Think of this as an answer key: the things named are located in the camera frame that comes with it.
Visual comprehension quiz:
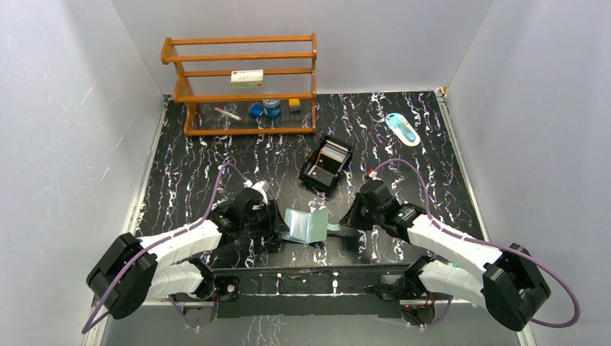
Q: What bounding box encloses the mint green card holder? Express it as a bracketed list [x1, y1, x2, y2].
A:
[281, 208, 342, 244]

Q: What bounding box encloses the black card storage box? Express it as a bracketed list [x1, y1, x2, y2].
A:
[298, 134, 354, 197]

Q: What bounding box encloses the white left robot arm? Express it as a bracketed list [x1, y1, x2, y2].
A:
[86, 181, 287, 319]

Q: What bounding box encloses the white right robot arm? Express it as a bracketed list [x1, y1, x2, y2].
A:
[339, 180, 551, 332]

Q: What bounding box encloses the stack of cards in box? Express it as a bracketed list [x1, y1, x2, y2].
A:
[318, 141, 349, 163]

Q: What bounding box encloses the blue white packaged tool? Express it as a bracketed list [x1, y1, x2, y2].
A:
[385, 112, 421, 147]

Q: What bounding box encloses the blue square lid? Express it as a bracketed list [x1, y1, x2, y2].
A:
[249, 103, 264, 118]

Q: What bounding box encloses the red white pen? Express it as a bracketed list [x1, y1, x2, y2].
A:
[214, 107, 242, 121]

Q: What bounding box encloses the blue round jar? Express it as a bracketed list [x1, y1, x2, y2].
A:
[262, 99, 282, 117]

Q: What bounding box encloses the yellow black sponge block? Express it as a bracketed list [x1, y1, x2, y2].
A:
[288, 98, 301, 113]

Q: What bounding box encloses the orange wooden shelf rack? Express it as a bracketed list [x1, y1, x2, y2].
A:
[161, 33, 318, 136]

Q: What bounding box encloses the white medicine box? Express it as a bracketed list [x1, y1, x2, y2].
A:
[231, 69, 264, 89]

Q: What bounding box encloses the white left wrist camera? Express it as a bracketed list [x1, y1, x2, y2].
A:
[243, 179, 269, 205]

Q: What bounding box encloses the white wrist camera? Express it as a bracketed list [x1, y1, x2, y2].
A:
[365, 169, 378, 180]
[243, 179, 269, 205]

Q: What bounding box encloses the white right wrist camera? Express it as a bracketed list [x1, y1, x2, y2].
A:
[365, 169, 378, 180]

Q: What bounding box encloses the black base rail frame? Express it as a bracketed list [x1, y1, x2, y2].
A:
[181, 261, 483, 320]

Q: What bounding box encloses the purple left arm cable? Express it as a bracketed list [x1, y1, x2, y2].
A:
[81, 162, 251, 335]

